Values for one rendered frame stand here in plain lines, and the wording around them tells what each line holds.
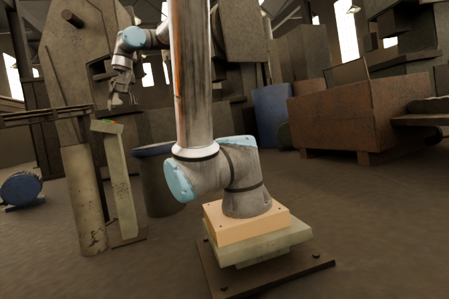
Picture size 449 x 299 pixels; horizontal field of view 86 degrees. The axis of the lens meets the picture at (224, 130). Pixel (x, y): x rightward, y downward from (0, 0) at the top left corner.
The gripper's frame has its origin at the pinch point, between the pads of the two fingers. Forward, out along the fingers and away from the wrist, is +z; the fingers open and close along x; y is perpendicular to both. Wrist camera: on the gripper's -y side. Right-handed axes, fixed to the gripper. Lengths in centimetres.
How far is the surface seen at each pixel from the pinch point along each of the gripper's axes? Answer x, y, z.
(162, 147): 20.2, 29.0, 16.3
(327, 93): 40, 152, -47
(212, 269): -46, 50, 50
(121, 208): 2.1, 14.0, 47.8
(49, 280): -15, -6, 73
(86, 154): -0.1, -5.4, 23.5
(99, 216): 0, 5, 52
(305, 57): 257, 261, -172
